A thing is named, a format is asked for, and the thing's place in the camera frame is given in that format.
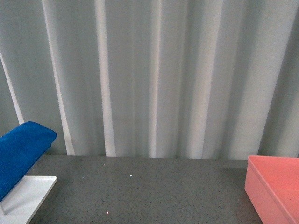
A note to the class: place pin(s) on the blue microfiber cloth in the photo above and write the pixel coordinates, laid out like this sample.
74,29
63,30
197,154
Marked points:
20,149

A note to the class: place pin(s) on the white pleated curtain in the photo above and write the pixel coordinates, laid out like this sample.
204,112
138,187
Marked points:
207,79

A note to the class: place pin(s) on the pink plastic bin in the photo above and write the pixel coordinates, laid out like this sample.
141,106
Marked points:
272,185

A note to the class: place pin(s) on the white towel rack stand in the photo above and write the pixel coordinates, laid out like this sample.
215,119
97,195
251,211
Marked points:
22,202

